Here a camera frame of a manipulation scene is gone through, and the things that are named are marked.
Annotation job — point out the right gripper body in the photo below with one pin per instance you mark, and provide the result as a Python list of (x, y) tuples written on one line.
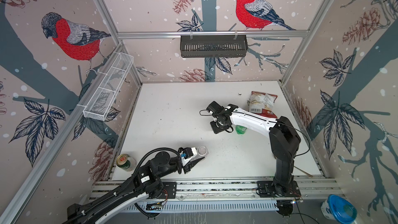
[(216, 127)]

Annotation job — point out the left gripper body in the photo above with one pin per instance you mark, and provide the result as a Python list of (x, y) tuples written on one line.
[(188, 165)]

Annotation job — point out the clear plastic bottle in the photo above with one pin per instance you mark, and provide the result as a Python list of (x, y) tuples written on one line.
[(202, 151)]

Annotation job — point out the green plastic bottle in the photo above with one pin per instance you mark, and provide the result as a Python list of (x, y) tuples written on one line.
[(240, 129)]

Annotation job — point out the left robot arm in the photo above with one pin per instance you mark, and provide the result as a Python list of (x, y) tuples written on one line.
[(144, 183)]

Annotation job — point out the red snack bag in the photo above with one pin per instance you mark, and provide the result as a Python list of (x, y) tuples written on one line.
[(262, 104)]

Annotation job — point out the green tin can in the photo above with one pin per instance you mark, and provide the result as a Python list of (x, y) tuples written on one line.
[(126, 162)]

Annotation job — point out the black hanging basket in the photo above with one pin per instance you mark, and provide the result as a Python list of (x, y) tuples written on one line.
[(213, 46)]

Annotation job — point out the wooden spoon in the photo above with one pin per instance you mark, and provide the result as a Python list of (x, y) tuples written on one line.
[(304, 172)]

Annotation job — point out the blue lidded container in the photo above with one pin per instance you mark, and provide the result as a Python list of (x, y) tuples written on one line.
[(338, 209)]

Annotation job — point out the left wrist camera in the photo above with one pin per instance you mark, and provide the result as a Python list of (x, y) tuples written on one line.
[(187, 154)]

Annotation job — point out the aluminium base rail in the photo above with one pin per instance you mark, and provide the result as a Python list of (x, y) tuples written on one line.
[(245, 189)]

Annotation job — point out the white wire basket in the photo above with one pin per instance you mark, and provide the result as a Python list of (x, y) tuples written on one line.
[(98, 107)]

